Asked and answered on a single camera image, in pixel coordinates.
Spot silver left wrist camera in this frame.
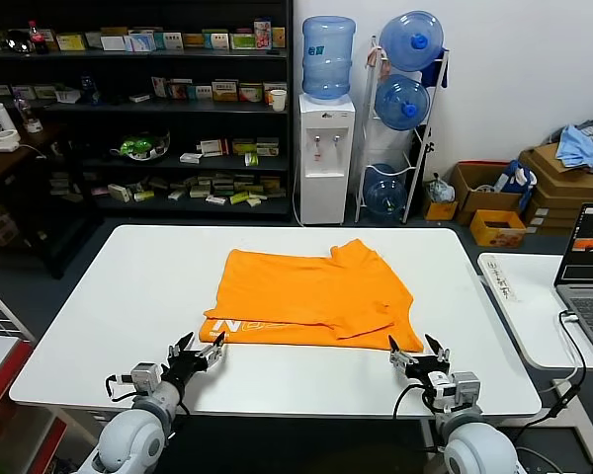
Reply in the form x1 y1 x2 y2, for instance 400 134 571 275
117 362 160 396

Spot pale pink cloth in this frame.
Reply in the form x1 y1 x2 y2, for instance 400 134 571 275
367 41 392 83

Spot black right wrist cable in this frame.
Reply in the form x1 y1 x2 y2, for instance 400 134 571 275
393 384 439 421

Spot white wire mesh panel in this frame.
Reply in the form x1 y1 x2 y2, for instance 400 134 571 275
0 280 36 342

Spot white metal jug rack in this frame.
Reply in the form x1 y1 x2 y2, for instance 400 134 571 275
354 34 451 226

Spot dark blue bottle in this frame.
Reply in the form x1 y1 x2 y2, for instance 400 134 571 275
79 73 101 105

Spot grey plastic bag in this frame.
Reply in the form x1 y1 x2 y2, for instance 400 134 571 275
425 175 458 203

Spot dark brown wooden table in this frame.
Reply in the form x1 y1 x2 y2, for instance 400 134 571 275
0 125 105 280

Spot red and white cart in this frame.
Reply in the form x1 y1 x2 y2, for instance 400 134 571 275
0 335 68 474

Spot blue water jug blue cap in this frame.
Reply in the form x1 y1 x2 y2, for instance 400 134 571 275
379 12 446 74

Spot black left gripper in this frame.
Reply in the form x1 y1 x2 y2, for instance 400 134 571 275
160 330 227 394

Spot orange t-shirt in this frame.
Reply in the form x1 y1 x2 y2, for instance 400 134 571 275
199 238 425 353

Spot red yellow white box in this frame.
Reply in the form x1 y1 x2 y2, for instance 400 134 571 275
238 83 265 104

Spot yellow white medicine box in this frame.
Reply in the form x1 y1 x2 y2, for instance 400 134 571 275
54 33 88 51
263 81 289 106

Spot stacked flat cardboard boxes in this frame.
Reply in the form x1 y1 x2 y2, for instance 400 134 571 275
518 142 593 237

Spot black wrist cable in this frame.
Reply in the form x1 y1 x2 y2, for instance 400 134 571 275
393 384 439 421
105 374 134 404

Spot black shelving unit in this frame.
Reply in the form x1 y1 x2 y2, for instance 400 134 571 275
0 0 295 223

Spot blue water jug on rack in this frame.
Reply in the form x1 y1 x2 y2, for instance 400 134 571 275
374 73 431 132

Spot cola bottle red cap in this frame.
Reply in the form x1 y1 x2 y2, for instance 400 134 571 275
27 21 50 55

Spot yellow printed cardboard box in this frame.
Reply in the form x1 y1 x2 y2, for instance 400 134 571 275
469 209 528 248

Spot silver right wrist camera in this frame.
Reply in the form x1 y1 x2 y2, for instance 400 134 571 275
452 371 482 411

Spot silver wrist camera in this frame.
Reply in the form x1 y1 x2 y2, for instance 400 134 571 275
117 362 160 396
452 371 482 411

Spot labelled blue water jug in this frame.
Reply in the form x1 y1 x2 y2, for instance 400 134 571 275
301 16 357 104

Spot blue white medicine box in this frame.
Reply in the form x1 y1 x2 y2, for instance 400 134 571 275
124 30 157 53

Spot blue and white bag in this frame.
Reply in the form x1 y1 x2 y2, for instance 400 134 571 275
493 160 539 211

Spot grey round floor base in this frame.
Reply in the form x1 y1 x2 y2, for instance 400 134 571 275
516 446 557 474

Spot light blue cloth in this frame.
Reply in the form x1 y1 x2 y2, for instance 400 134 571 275
555 125 593 169

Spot white laptop cable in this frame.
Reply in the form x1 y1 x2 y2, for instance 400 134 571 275
539 311 592 395

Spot black laptop power cable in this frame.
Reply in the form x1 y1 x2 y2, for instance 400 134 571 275
516 309 588 445

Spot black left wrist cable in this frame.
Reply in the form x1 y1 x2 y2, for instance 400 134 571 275
105 374 134 404

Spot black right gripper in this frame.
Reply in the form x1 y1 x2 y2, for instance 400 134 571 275
387 334 460 414

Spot pink colourful upright box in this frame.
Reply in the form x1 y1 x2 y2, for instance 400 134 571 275
253 18 274 50

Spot yellow brown medicine box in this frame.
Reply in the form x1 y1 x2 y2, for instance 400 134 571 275
212 80 240 104

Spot open brown cardboard box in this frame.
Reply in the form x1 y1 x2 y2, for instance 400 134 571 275
450 161 526 227

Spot white box brown lid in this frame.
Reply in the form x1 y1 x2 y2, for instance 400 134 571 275
100 27 129 52

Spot shiny black bowl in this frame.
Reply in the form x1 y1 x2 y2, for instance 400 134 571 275
2 29 34 53

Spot white dispenser power cord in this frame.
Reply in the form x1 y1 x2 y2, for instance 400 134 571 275
292 172 309 228

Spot orange red medicine box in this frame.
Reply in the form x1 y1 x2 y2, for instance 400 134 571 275
167 78 194 102

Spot dark blue cloth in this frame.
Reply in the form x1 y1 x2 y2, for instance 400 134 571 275
420 47 450 90

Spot red white medicine box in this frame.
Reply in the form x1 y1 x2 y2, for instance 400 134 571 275
199 139 229 158

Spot grey laptop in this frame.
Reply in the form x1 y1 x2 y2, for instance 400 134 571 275
552 201 593 369

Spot clear plastic bottle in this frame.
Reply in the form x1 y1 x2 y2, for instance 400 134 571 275
13 96 43 133

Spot white water dispenser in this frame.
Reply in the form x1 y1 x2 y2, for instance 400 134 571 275
297 93 356 226

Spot small yellow cardboard box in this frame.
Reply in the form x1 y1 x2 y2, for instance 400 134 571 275
422 190 460 222

